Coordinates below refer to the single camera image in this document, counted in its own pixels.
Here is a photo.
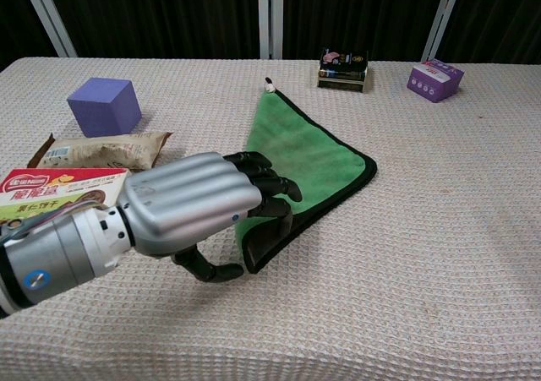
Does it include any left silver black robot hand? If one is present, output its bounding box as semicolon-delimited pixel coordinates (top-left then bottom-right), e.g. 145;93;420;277
117;150;303;284

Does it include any green microfiber cloth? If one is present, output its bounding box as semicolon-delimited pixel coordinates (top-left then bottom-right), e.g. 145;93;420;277
234;77;379;275

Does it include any beige snack bag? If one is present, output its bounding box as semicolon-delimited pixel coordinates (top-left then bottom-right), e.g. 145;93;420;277
26;131;174;173

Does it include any purple foam cube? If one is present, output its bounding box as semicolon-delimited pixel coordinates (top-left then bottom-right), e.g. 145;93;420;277
66;77;143;139

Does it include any red and green cookie box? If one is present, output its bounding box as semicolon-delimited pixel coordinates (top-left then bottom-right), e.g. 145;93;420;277
0;167;132;230

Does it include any dark curtain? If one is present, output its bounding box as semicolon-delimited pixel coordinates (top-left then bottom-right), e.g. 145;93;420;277
0;0;541;72

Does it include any beige waffle tablecloth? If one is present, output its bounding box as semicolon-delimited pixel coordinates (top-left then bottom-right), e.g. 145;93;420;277
0;57;541;381

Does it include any small black box stack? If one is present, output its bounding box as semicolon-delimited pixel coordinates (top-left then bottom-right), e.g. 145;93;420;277
317;46;369;94

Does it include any purple and white carton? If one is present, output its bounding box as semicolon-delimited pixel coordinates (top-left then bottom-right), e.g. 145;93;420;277
406;58;466;103

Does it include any white metal frame post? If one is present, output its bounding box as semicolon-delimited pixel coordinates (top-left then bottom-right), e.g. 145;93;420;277
257;0;284;60
420;0;466;63
18;0;79;58

